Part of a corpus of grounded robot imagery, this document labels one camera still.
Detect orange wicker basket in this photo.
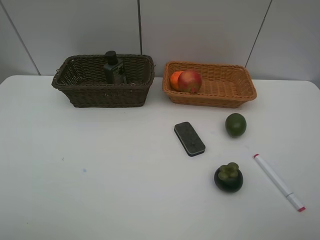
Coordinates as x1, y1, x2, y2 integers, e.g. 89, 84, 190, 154
162, 61, 257, 108

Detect dark brown wicker basket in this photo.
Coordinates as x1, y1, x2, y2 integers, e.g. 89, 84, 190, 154
51, 54, 155, 108

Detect dark green ink bottle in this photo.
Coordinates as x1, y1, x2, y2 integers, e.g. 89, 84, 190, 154
103, 50, 127, 85

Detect dark purple mangosteen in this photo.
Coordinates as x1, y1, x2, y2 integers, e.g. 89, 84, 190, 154
213, 162, 244, 193

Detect orange tangerine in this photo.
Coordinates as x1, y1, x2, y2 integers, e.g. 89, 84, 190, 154
170, 71, 183, 92

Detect red yellow apple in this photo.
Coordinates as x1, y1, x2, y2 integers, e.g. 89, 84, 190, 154
177, 70, 202, 94

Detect black whiteboard eraser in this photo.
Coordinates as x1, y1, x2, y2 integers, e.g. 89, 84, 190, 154
174, 121, 206, 157

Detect white marker pen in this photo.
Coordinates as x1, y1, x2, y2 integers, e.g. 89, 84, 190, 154
253, 153, 306, 213

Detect green lime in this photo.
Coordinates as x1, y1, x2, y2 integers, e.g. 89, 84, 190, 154
225, 113, 247, 138

